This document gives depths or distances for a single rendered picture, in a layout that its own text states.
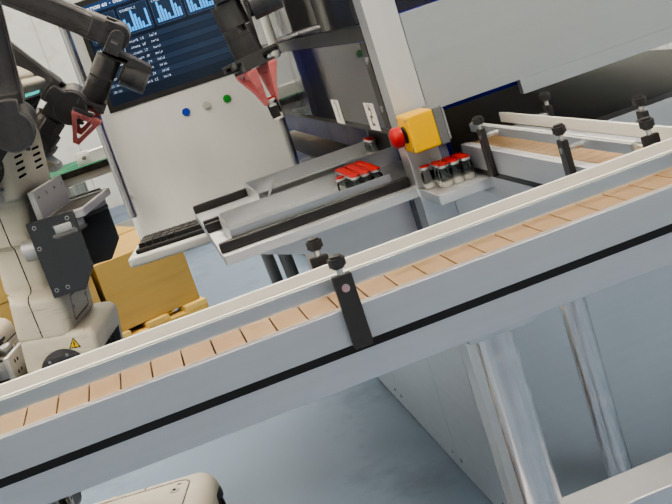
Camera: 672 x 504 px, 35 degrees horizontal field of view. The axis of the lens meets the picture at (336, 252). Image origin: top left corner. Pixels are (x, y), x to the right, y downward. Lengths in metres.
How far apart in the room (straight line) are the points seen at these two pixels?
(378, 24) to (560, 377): 0.82
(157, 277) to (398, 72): 3.10
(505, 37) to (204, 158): 1.17
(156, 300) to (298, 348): 3.82
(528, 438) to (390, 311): 0.27
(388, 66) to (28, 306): 0.88
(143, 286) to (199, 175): 2.02
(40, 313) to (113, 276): 2.72
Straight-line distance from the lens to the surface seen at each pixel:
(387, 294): 1.25
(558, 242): 1.31
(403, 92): 2.09
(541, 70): 2.18
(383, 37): 2.08
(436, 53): 2.11
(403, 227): 2.21
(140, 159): 3.06
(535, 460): 1.42
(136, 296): 5.02
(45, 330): 2.28
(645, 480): 1.52
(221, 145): 3.04
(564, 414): 2.32
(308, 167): 2.73
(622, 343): 2.33
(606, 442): 2.12
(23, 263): 2.30
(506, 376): 1.37
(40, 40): 11.17
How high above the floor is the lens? 1.27
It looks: 13 degrees down
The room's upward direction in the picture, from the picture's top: 18 degrees counter-clockwise
